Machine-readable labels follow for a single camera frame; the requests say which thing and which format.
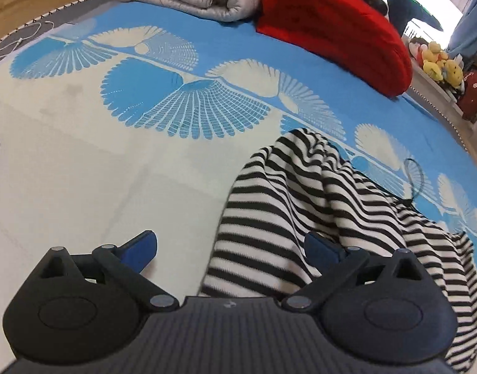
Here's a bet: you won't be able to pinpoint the black white striped cardigan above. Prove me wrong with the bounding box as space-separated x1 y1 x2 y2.
199 129 477 373

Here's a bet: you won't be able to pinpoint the blue cream patterned bedspread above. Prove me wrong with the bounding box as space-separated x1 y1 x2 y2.
0 2 477 373

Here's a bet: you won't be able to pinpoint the dark red plush cushion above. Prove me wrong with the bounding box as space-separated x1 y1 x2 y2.
457 70 477 123

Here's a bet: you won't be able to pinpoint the yellow plush toys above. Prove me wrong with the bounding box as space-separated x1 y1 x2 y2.
408 38 463 90

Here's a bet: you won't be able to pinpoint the blue curtain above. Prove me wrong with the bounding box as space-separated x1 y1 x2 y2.
446 0 477 69

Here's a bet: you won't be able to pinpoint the red folded blanket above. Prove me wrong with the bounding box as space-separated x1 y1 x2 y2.
256 0 413 97

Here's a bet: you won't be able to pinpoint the dark blue shark plush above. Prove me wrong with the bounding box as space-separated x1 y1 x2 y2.
387 0 443 36

